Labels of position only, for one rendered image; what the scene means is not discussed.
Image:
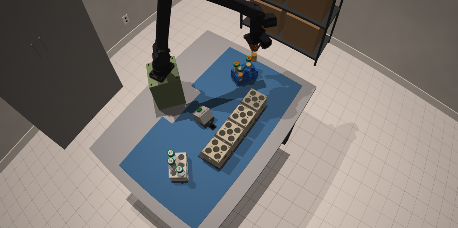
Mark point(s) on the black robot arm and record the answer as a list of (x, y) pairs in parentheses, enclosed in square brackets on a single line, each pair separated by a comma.
[(161, 58)]

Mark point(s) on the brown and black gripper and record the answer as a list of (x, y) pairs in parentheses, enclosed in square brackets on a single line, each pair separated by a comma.
[(250, 42)]

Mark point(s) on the blue bench mat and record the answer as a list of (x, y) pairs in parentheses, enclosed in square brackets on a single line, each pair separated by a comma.
[(192, 200)]

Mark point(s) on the beige block with holes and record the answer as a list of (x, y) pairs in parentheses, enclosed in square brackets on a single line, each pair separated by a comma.
[(255, 101), (216, 152), (230, 133), (243, 117)]

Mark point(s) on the beige tube rack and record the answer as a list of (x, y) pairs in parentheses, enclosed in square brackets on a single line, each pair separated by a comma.
[(181, 159)]

